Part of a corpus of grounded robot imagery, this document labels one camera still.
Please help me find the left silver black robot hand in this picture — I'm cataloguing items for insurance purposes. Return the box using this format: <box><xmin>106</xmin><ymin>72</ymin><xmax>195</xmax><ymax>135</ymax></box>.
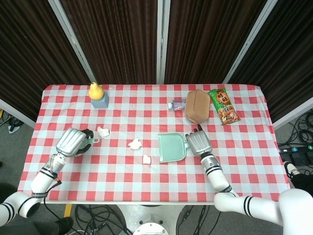
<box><xmin>55</xmin><ymin>127</ymin><xmax>95</xmax><ymax>157</ymax></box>

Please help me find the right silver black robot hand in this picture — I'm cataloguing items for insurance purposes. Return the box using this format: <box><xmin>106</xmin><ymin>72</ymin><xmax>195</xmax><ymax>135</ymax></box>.
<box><xmin>185</xmin><ymin>124</ymin><xmax>213</xmax><ymax>157</ymax></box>

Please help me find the clear plastic water bottle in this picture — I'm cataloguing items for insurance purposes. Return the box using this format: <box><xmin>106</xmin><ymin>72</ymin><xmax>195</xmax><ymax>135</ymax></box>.
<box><xmin>167</xmin><ymin>98</ymin><xmax>188</xmax><ymax>111</ymax></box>

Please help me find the mint green dustpan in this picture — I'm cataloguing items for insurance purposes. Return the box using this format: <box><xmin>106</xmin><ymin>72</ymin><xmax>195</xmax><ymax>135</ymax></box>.
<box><xmin>157</xmin><ymin>132</ymin><xmax>190</xmax><ymax>164</ymax></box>

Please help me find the grey square block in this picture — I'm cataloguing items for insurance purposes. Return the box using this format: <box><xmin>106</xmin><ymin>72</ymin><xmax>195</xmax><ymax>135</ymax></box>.
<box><xmin>90</xmin><ymin>90</ymin><xmax>110</xmax><ymax>109</ymax></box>

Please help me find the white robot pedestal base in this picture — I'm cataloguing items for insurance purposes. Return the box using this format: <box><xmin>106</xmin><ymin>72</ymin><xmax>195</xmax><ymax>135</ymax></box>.
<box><xmin>115</xmin><ymin>204</ymin><xmax>188</xmax><ymax>235</ymax></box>

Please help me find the mint green hand broom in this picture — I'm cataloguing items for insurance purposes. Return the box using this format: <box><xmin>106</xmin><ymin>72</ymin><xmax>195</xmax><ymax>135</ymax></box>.
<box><xmin>77</xmin><ymin>138</ymin><xmax>100</xmax><ymax>154</ymax></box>

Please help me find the black floor cable bundle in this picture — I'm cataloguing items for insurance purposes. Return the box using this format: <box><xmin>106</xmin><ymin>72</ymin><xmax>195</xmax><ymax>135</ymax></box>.
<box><xmin>287</xmin><ymin>109</ymin><xmax>313</xmax><ymax>145</ymax></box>
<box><xmin>0</xmin><ymin>109</ymin><xmax>24</xmax><ymax>134</ymax></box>
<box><xmin>177</xmin><ymin>205</ymin><xmax>216</xmax><ymax>235</ymax></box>
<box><xmin>74</xmin><ymin>205</ymin><xmax>134</xmax><ymax>235</ymax></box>

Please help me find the black trouser leg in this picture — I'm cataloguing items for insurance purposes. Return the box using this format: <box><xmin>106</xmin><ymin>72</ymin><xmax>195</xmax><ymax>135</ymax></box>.
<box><xmin>291</xmin><ymin>171</ymin><xmax>313</xmax><ymax>195</ymax></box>

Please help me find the grey metal partition rail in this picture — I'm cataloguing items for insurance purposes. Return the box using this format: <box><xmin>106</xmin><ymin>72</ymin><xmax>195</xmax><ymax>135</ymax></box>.
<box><xmin>272</xmin><ymin>96</ymin><xmax>313</xmax><ymax>130</ymax></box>
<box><xmin>0</xmin><ymin>97</ymin><xmax>37</xmax><ymax>129</ymax></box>

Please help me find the black shoe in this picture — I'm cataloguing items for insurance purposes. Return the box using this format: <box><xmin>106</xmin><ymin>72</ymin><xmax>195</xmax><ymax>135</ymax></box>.
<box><xmin>55</xmin><ymin>217</ymin><xmax>74</xmax><ymax>235</ymax></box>

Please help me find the dark brown curtain panel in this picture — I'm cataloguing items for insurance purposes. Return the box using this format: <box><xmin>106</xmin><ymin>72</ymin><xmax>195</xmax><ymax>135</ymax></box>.
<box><xmin>60</xmin><ymin>0</ymin><xmax>158</xmax><ymax>85</ymax></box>
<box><xmin>164</xmin><ymin>0</ymin><xmax>268</xmax><ymax>85</ymax></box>
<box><xmin>228</xmin><ymin>0</ymin><xmax>313</xmax><ymax>123</ymax></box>
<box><xmin>0</xmin><ymin>0</ymin><xmax>91</xmax><ymax>122</ymax></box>

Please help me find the yellow pear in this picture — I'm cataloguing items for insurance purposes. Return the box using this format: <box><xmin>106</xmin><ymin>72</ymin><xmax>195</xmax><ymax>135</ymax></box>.
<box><xmin>88</xmin><ymin>82</ymin><xmax>104</xmax><ymax>100</ymax></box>

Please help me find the white black sneaker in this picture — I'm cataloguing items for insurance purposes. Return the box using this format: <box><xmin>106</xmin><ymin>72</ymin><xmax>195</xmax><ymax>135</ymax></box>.
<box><xmin>283</xmin><ymin>161</ymin><xmax>304</xmax><ymax>183</ymax></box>

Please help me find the red white checked tablecloth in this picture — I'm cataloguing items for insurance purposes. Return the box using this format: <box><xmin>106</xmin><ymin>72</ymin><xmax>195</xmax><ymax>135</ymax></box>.
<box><xmin>16</xmin><ymin>84</ymin><xmax>291</xmax><ymax>203</ymax></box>

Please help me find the brown leather tissue box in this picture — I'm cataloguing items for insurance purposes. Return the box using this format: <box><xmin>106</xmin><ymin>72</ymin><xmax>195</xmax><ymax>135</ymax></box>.
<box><xmin>184</xmin><ymin>89</ymin><xmax>211</xmax><ymax>125</ymax></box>

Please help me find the grey metal partition post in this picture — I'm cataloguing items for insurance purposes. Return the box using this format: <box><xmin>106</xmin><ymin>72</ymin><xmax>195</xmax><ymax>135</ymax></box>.
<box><xmin>156</xmin><ymin>0</ymin><xmax>171</xmax><ymax>85</ymax></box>
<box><xmin>222</xmin><ymin>0</ymin><xmax>279</xmax><ymax>84</ymax></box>
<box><xmin>48</xmin><ymin>0</ymin><xmax>99</xmax><ymax>86</ymax></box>

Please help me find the green snack bag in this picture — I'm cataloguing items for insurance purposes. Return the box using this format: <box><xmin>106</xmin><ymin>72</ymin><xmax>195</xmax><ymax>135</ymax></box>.
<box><xmin>207</xmin><ymin>88</ymin><xmax>242</xmax><ymax>125</ymax></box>

